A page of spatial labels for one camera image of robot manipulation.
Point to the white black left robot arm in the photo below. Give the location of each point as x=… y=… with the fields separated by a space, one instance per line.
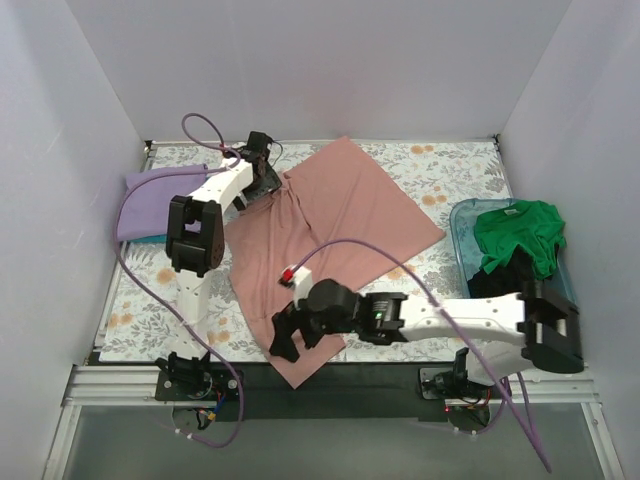
x=195 y=237

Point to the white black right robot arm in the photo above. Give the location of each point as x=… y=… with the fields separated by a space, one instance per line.
x=534 y=328

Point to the folded teal t-shirt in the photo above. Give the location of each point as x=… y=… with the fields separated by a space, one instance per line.
x=153 y=239

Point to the green t-shirt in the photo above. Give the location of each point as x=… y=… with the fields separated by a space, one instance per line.
x=534 y=227

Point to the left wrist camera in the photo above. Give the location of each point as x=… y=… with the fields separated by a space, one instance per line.
x=258 y=145

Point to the blue plastic bin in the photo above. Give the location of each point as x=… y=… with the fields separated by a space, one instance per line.
x=468 y=254

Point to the black t-shirt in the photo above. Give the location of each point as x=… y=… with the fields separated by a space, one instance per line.
x=503 y=279

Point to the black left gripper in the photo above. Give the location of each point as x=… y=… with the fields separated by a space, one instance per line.
x=270 y=179

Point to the pink t-shirt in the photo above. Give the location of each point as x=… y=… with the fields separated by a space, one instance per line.
x=338 y=204

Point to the floral patterned tablecloth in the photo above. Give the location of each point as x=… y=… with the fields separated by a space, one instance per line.
x=436 y=176

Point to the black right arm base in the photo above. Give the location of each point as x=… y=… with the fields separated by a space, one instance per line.
x=451 y=383

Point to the aluminium frame rail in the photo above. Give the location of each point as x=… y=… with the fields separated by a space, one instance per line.
x=359 y=390

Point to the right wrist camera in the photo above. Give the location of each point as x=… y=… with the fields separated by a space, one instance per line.
x=298 y=279

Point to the folded purple t-shirt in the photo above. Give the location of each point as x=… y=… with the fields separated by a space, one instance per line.
x=146 y=211

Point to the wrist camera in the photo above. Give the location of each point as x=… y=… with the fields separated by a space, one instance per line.
x=298 y=279
x=258 y=145

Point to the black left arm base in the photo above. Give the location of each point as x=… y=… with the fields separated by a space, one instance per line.
x=192 y=379

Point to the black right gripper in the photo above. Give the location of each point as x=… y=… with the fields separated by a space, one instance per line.
x=298 y=322

